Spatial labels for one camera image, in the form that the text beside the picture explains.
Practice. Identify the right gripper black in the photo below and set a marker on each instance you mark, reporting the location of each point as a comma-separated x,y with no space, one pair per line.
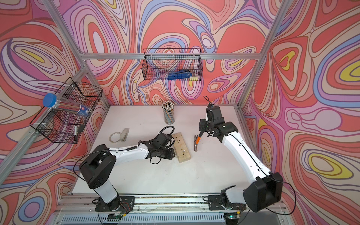
202,128

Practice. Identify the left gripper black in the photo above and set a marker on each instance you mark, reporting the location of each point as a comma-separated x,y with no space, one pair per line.
170,155

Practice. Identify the claw hammer orange black handle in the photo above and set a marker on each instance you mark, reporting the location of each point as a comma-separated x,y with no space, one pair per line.
197,140

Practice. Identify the wooden block with nails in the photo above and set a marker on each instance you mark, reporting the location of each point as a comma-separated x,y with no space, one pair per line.
180,146

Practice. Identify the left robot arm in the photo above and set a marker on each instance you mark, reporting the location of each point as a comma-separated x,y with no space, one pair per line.
98,165

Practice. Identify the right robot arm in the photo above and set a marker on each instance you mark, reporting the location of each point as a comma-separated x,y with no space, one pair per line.
265,187

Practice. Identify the cup of coloured pencils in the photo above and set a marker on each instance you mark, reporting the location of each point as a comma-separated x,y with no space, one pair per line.
168,109

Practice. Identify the yellow item in basket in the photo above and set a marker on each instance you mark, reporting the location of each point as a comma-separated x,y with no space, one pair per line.
193,78

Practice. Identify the blue tool in basket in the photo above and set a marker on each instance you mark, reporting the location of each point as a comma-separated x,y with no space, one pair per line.
182,74

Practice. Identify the clear bottle blue cap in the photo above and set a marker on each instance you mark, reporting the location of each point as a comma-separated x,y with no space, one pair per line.
63,104

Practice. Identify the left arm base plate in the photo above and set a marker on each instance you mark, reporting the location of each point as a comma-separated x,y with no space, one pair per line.
114,204

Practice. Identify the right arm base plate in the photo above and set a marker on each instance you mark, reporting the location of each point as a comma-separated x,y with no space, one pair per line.
220,202

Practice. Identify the back wire basket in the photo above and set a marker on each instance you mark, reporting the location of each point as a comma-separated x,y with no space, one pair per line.
159,62

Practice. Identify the wire basket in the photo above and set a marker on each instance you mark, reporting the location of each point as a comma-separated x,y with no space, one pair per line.
159,62
64,127

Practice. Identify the left wire basket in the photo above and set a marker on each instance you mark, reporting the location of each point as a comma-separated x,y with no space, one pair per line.
64,127

